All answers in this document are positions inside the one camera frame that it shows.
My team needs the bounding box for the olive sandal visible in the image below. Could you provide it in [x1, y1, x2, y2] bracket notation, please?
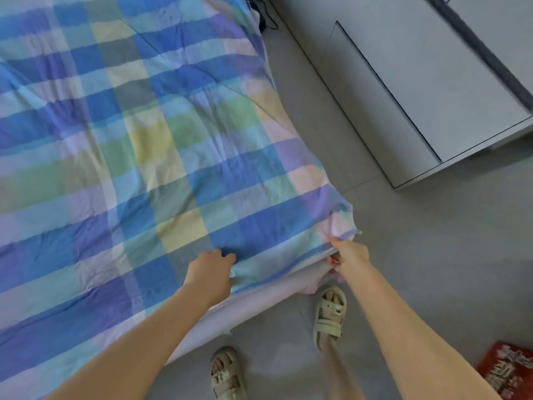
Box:
[209, 346, 248, 400]
[312, 284, 349, 351]

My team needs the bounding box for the person's right hand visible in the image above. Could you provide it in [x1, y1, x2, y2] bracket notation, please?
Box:
[326, 236, 373, 279]

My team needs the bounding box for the person's left hand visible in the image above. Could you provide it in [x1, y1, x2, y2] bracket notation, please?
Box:
[182, 249, 238, 312]

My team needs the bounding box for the white bed sheet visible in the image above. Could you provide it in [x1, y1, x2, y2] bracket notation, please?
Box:
[0, 0, 364, 400]

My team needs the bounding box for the thin black cable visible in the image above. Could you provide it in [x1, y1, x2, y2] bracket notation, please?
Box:
[248, 0, 281, 33]

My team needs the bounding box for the person's right forearm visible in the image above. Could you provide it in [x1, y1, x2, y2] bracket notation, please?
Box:
[340, 261, 502, 400]

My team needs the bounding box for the red plastic item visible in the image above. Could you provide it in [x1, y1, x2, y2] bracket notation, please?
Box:
[475, 341, 533, 400]

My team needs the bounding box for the white wardrobe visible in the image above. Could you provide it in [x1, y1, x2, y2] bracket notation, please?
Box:
[265, 0, 533, 191]

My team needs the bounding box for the person's left forearm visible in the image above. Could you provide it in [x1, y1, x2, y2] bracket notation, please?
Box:
[46, 287, 222, 400]

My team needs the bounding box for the person's right leg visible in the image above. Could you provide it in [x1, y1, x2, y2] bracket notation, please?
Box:
[323, 337, 368, 400]

